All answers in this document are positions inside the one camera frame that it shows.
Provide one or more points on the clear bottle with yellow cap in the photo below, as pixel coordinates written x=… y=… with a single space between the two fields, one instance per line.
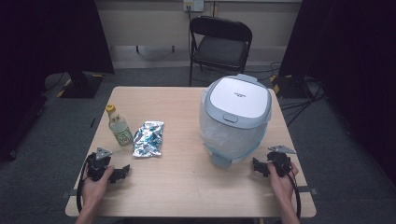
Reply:
x=120 y=130

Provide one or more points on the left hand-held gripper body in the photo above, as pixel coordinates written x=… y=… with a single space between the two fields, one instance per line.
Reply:
x=99 y=166

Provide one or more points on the black folding chair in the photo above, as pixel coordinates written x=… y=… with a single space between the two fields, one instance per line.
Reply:
x=221 y=46

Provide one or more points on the person's left hand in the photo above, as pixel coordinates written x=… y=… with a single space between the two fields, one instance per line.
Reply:
x=95 y=189

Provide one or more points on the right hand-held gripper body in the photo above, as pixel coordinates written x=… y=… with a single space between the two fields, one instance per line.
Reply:
x=280 y=163

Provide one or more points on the person's right hand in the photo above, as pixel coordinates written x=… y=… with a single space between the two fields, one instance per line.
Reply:
x=281 y=186

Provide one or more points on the silver foil snack packet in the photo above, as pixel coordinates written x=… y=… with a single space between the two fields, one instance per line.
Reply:
x=148 y=139

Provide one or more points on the grey table bracket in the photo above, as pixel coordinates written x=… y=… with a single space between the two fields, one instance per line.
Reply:
x=66 y=194
x=309 y=190

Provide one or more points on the grey lidded trash bin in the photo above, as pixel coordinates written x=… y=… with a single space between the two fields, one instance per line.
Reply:
x=238 y=98

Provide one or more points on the white wall socket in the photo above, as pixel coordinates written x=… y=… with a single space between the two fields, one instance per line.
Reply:
x=193 y=4

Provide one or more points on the black curtain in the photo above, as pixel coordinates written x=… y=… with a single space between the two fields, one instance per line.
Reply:
x=348 y=62
x=46 y=46

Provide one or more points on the black stand base striped tape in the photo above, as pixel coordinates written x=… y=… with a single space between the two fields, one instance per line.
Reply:
x=288 y=88
x=79 y=87

